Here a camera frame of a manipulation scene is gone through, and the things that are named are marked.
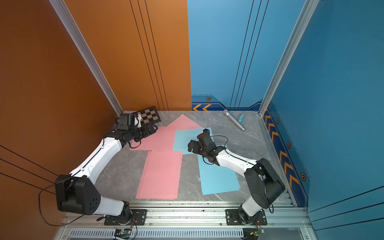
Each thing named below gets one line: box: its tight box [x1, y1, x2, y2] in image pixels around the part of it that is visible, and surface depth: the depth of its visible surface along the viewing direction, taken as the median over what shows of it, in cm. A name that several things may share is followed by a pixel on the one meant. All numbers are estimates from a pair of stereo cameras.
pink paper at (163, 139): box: [129, 114, 203, 151], surface depth 110 cm
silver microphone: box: [222, 109, 246, 132], surface depth 117 cm
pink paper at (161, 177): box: [135, 150, 183, 200], surface depth 89 cm
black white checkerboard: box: [136, 106, 161, 125], surface depth 118 cm
